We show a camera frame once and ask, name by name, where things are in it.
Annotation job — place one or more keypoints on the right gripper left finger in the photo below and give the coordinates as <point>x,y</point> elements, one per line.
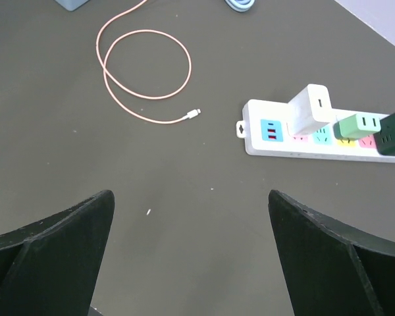
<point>51,266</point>

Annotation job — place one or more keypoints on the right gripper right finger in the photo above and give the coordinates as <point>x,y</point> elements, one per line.
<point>330,267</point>

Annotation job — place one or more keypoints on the dark green plug adapter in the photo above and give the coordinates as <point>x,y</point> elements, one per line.
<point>385,139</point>

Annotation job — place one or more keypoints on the light green plug adapter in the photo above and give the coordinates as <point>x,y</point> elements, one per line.
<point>357,126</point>

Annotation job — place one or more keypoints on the white multicolour power strip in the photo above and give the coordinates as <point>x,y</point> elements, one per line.
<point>264,129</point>

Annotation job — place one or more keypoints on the white charger block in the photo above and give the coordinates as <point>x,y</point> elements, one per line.
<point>311,110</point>

